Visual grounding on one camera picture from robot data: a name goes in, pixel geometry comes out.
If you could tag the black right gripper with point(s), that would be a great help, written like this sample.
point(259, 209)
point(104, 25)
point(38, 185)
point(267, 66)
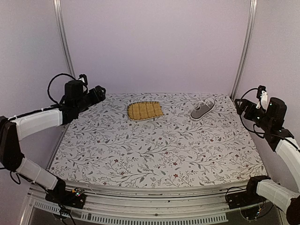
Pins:
point(251, 106)

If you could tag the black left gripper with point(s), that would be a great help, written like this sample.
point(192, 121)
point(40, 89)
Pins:
point(101, 96)

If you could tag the grey canvas sneaker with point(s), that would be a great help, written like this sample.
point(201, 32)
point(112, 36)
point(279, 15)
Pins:
point(204, 107)

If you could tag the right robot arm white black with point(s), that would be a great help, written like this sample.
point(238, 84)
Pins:
point(282, 142)

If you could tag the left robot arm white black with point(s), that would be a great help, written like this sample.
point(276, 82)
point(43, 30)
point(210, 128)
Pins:
point(77, 99)

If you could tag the woven bamboo tray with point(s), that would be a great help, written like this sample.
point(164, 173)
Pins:
point(145, 110)

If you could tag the floral patterned table mat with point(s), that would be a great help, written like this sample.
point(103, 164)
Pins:
point(103, 146)

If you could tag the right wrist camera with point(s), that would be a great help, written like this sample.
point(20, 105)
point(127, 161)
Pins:
point(262, 97)

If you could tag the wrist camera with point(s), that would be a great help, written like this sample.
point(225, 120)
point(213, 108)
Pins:
point(83, 78)
point(262, 97)

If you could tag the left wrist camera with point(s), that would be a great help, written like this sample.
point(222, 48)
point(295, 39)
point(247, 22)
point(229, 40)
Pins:
point(83, 78)

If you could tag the right aluminium frame post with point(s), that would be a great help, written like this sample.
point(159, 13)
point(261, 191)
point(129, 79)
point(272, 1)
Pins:
point(246, 44)

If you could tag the aluminium frame post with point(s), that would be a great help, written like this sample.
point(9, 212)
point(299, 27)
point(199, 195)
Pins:
point(63, 37)
point(246, 44)

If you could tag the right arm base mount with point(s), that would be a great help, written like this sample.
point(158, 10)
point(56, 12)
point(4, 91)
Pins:
point(237, 197)

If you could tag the left aluminium frame post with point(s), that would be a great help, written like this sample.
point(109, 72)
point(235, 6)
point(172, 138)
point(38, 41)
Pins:
point(63, 37)

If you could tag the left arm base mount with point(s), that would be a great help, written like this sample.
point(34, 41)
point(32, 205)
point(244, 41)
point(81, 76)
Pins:
point(74, 198)

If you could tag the front aluminium rail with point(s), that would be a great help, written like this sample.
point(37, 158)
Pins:
point(108, 205)

